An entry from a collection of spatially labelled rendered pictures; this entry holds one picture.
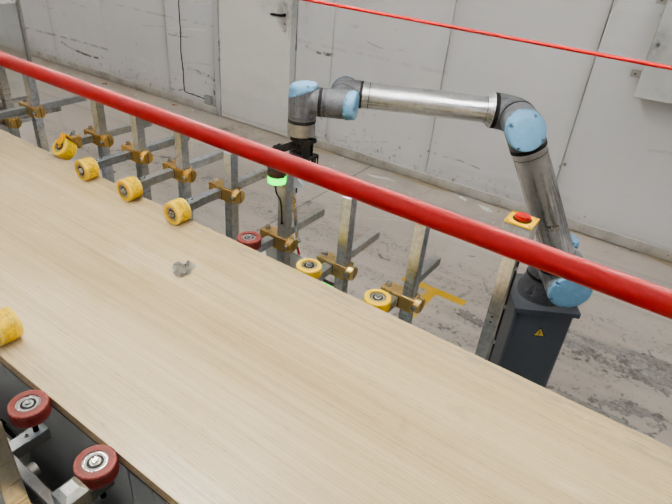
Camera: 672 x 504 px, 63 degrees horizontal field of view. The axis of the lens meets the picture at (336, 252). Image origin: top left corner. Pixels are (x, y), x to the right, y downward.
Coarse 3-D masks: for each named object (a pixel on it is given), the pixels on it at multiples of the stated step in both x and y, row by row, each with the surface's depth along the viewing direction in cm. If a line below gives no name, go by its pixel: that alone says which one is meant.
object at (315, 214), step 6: (312, 210) 209; (318, 210) 210; (324, 210) 212; (306, 216) 205; (312, 216) 206; (318, 216) 210; (300, 222) 201; (306, 222) 204; (294, 228) 198; (300, 228) 202; (264, 240) 188; (270, 240) 188; (264, 246) 187; (270, 246) 190
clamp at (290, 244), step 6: (264, 228) 193; (276, 228) 193; (264, 234) 192; (270, 234) 190; (276, 234) 190; (276, 240) 189; (282, 240) 188; (288, 240) 188; (294, 240) 188; (276, 246) 191; (282, 246) 189; (288, 246) 187; (294, 246) 190
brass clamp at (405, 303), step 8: (384, 288) 170; (392, 288) 170; (400, 288) 170; (400, 296) 167; (416, 296) 167; (400, 304) 168; (408, 304) 166; (416, 304) 165; (424, 304) 169; (408, 312) 168; (416, 312) 166
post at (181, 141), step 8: (176, 136) 200; (184, 136) 200; (176, 144) 201; (184, 144) 201; (176, 152) 203; (184, 152) 203; (176, 160) 205; (184, 160) 204; (184, 168) 206; (184, 184) 209; (184, 192) 210; (192, 216) 219
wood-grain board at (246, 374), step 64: (0, 192) 193; (64, 192) 197; (0, 256) 160; (64, 256) 163; (128, 256) 166; (192, 256) 169; (256, 256) 171; (64, 320) 139; (128, 320) 141; (192, 320) 143; (256, 320) 145; (320, 320) 147; (384, 320) 149; (64, 384) 121; (128, 384) 122; (192, 384) 124; (256, 384) 126; (320, 384) 127; (384, 384) 129; (448, 384) 130; (512, 384) 132; (128, 448) 108; (192, 448) 110; (256, 448) 111; (320, 448) 112; (384, 448) 113; (448, 448) 115; (512, 448) 116; (576, 448) 117; (640, 448) 119
